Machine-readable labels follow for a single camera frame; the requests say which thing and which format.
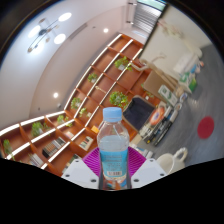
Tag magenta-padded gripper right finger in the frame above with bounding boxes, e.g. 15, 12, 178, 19
126, 146, 167, 190

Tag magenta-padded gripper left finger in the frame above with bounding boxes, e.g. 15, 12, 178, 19
61, 147, 102, 190

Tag clear water bottle blue label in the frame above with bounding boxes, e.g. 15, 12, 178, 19
96, 106, 130, 191

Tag cream ceramic mug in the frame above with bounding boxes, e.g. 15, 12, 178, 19
156, 147, 189, 176

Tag stack of dark books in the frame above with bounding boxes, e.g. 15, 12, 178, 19
139, 101, 179, 147

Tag chair with dark jacket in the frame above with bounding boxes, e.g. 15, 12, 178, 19
122, 95, 156, 132

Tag flat round red coaster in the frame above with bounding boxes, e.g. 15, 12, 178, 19
196, 115, 215, 140

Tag tall green white carton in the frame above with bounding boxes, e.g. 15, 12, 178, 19
157, 84, 179, 107

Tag tan chair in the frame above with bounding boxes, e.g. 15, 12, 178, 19
143, 70, 174, 101

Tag green white box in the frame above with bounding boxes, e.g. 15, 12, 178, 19
178, 71, 198, 94

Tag wooden shelf unit with books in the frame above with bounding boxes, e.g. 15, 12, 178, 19
0, 33, 158, 176

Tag wooden artist mannequin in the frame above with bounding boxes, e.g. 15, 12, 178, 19
138, 53, 183, 98

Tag ceiling air vent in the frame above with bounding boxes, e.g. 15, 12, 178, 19
68, 22, 89, 42

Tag branched ceiling lamp round lights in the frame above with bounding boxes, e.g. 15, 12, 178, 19
27, 12, 73, 54

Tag grey window curtain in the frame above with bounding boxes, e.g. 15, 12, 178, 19
128, 1, 164, 34

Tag window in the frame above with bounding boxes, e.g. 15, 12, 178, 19
136, 0, 168, 11

